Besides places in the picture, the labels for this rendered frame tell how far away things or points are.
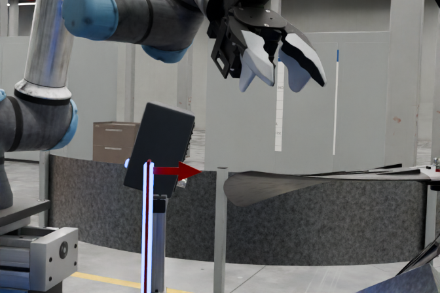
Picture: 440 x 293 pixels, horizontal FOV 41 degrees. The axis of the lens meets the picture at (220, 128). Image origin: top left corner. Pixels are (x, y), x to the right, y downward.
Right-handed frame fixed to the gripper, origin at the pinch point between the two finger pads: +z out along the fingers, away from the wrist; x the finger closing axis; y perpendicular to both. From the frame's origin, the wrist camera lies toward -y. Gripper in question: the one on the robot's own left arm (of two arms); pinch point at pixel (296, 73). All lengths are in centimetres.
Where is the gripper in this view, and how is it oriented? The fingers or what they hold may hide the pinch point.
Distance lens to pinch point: 68.3
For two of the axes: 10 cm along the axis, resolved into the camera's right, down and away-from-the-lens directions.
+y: -2.8, 7.6, 5.9
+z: 3.6, 6.5, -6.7
